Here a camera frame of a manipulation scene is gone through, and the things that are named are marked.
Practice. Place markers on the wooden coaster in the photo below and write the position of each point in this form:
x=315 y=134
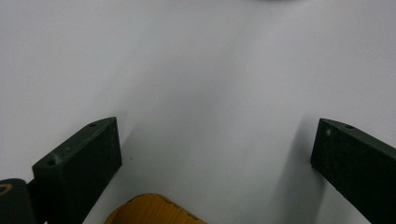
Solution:
x=152 y=211

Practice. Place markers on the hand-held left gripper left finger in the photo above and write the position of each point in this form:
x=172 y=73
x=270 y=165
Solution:
x=77 y=168

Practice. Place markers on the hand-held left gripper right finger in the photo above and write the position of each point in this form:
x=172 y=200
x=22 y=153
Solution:
x=358 y=168

